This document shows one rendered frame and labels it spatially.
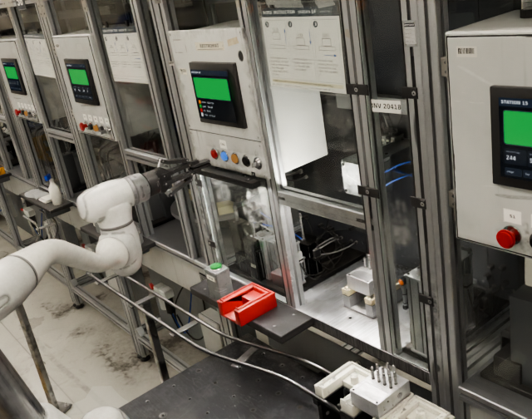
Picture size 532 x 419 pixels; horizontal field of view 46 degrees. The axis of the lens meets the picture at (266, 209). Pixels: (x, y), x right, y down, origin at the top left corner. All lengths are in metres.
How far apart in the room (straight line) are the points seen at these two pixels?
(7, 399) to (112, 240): 0.50
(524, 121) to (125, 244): 1.14
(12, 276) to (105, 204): 0.48
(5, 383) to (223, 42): 1.10
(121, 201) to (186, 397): 0.74
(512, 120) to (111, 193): 1.11
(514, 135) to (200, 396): 1.39
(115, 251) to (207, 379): 0.66
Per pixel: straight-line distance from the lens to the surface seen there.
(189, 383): 2.29
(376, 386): 1.73
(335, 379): 1.84
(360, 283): 2.01
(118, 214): 1.87
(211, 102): 2.03
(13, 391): 1.75
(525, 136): 1.28
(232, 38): 1.89
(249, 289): 2.19
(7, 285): 1.44
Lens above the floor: 1.99
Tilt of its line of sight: 21 degrees down
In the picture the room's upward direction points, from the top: 10 degrees counter-clockwise
